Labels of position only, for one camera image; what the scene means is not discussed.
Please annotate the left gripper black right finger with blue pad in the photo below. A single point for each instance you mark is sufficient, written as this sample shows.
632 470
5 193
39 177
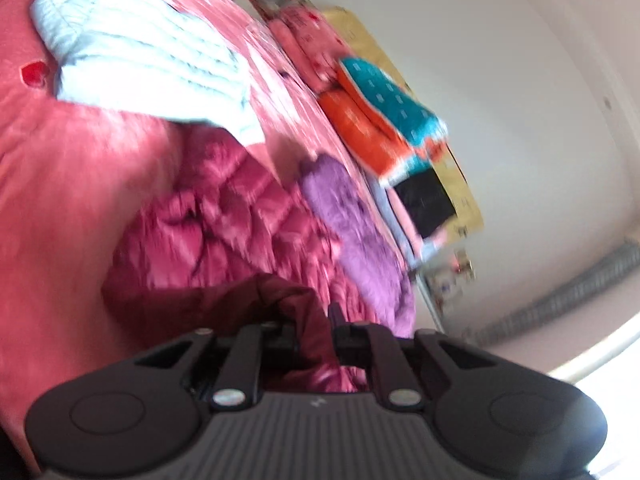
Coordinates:
375 349

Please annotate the orange folded quilt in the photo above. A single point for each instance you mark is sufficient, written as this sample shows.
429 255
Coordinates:
388 160

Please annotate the purple quilted jacket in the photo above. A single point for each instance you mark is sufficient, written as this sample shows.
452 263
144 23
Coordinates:
366 257

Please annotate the teal polka dot quilt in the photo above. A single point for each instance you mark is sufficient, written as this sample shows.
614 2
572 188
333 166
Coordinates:
395 102

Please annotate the pink folded blanket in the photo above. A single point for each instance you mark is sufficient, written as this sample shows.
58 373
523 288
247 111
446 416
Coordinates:
413 247

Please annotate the light blue down jacket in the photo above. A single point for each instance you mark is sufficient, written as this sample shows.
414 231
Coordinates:
146 57

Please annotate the magenta quilted down jacket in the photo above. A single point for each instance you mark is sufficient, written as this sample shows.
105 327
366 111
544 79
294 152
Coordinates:
232 246

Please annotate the grey corrugated pipe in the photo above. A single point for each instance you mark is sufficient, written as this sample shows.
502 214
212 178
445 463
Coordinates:
608 272

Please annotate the black folded garment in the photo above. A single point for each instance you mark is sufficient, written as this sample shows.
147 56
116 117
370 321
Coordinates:
426 201

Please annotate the pink fleece bed cover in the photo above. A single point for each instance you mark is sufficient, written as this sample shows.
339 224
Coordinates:
72 178

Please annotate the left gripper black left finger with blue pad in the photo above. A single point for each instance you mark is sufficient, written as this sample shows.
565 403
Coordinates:
236 385

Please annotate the yellow headboard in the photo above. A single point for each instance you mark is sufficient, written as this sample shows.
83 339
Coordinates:
468 218

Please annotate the pink heart pillow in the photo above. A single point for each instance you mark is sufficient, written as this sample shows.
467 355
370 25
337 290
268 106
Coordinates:
311 44

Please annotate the white nightstand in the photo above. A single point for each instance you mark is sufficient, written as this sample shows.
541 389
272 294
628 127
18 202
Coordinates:
443 282

